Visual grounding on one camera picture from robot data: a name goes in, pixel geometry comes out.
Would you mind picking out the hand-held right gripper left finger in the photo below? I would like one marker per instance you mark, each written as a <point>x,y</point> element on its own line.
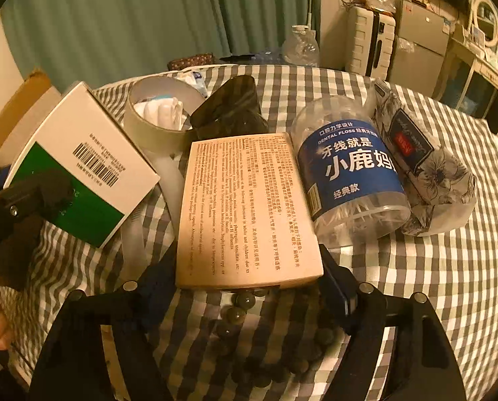
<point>162,277</point>

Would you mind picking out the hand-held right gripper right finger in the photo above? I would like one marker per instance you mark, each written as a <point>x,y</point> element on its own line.
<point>338,290</point>

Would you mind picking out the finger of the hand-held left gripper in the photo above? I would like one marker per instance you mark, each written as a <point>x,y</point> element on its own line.
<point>36,196</point>

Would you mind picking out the green and white box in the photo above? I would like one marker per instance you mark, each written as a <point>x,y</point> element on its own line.
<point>77,129</point>

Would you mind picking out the cardboard box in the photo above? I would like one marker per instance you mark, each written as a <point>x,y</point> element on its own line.
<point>19,108</point>

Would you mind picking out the beige printed medicine box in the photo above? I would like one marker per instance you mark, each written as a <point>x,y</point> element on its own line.
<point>240,217</point>

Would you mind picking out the white tape roll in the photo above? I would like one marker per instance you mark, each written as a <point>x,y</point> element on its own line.
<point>148,138</point>

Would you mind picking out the floral tissue pack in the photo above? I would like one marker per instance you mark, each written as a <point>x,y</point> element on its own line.
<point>441,175</point>

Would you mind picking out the clear plastic packet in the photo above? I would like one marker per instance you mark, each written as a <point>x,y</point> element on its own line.
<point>168,183</point>

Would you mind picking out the grey checked cloth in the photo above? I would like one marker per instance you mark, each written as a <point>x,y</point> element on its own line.
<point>441,280</point>

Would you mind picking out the clear dental floss jar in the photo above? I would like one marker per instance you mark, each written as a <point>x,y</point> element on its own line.
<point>349,167</point>

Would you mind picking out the crumpled white tissue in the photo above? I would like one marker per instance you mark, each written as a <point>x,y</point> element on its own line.
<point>161,112</point>

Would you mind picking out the black glossy case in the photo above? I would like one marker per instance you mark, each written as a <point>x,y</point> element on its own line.
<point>228,104</point>

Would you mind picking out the green curtain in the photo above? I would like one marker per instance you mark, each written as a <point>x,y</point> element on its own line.
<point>127,16</point>

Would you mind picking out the brown spotted bag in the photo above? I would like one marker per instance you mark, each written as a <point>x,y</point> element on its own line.
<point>190,62</point>

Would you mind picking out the blue waste bin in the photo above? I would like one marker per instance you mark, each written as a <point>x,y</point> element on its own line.
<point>471,96</point>

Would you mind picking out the large clear water bottle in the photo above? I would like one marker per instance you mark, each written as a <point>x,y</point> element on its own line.
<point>301,48</point>

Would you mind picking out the white suitcase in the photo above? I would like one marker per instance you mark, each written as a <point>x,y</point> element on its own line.
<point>361,37</point>

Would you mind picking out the silver mini fridge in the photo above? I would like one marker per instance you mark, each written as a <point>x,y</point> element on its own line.
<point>420,41</point>

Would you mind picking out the white dressing table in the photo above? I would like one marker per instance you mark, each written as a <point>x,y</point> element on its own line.
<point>482,63</point>

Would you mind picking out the clear plastic bag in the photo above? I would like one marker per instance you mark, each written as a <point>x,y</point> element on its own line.
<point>378,0</point>

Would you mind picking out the white oval mirror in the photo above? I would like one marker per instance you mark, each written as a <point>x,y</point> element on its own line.
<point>484,14</point>

